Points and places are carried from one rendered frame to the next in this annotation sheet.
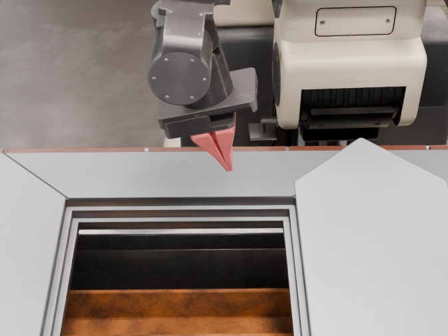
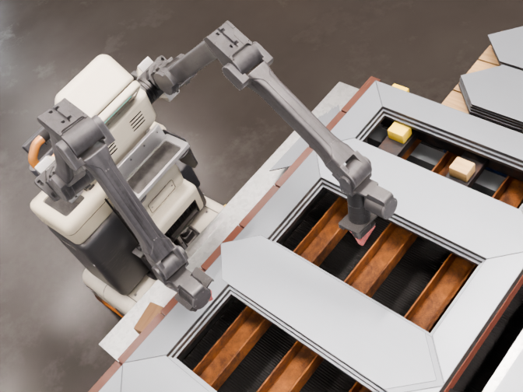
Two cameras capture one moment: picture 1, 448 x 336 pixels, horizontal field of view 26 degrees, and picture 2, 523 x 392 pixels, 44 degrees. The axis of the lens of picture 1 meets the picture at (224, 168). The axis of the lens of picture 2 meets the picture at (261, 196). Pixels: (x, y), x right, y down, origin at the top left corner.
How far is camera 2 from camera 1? 0.91 m
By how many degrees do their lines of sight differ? 25
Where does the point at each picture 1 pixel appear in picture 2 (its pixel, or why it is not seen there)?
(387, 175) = (243, 249)
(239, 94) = (204, 280)
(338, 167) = (227, 261)
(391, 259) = (276, 277)
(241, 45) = (107, 229)
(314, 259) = (257, 299)
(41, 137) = (9, 328)
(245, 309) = (237, 327)
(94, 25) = not seen: outside the picture
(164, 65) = (196, 300)
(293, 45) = not seen: hidden behind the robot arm
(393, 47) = (180, 191)
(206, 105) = not seen: hidden behind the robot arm
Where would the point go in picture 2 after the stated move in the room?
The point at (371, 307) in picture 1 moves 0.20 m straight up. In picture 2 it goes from (288, 297) to (270, 260)
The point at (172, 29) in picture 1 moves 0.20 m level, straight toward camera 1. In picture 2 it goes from (190, 289) to (252, 329)
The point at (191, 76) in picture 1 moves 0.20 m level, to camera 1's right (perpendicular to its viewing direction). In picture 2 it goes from (205, 295) to (257, 236)
